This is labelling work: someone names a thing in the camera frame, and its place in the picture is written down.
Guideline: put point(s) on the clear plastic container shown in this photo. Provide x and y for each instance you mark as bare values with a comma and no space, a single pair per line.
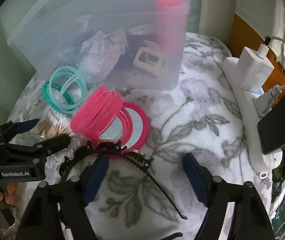
57,30

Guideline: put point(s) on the beige hair claw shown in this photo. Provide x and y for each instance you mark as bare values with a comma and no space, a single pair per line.
148,60

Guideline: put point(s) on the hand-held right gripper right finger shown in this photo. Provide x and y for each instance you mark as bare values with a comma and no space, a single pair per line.
197,180

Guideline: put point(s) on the pink hair roller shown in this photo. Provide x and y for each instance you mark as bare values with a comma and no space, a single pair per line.
171,22

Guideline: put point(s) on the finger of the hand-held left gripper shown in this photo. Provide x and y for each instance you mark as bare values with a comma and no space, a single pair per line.
55,142
27,125

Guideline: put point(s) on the floral blanket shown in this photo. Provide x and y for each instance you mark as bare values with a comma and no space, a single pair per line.
195,105

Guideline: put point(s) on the black beaded headband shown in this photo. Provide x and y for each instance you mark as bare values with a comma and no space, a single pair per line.
137,158

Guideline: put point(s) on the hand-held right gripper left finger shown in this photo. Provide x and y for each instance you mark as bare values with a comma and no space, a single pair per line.
95,180

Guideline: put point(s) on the black charger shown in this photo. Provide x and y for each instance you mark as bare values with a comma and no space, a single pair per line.
280,127

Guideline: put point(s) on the bag of cotton swabs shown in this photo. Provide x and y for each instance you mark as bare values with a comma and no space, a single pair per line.
55,128

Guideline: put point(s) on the white appliance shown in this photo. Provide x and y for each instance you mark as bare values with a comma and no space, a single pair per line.
220,10

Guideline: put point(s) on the orange wooden board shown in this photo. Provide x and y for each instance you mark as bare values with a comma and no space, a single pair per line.
245,32

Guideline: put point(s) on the grey power plug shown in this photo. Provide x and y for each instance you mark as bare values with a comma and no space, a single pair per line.
267,97

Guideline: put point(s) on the pink round mirror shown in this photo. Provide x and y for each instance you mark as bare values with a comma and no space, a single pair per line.
137,125

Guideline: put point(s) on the white plastic wrap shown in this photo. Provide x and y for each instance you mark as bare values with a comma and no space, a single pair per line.
100,52

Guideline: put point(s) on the brown packing tape roll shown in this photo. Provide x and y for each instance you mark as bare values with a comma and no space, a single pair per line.
137,33

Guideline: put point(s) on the white charger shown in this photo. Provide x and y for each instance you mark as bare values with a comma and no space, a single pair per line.
253,67

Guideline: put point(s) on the white power strip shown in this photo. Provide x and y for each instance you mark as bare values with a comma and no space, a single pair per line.
255,140

